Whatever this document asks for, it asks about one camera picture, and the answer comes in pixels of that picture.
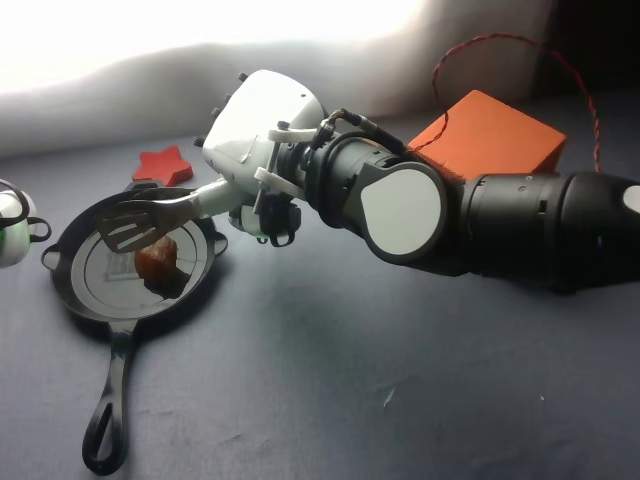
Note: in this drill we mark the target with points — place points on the white background sheet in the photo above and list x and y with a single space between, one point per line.
150 75

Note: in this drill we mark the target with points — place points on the red star block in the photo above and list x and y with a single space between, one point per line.
160 165

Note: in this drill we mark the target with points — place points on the orange foam cube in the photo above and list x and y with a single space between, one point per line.
490 135

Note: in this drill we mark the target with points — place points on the black toy frying pan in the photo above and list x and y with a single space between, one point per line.
95 295

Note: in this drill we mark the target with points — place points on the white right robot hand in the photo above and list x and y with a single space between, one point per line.
260 115

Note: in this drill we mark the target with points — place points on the brown small lump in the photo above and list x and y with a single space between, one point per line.
155 262

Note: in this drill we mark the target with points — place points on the grey table cloth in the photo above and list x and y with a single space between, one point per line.
300 400

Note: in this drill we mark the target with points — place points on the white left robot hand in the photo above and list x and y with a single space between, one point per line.
10 225

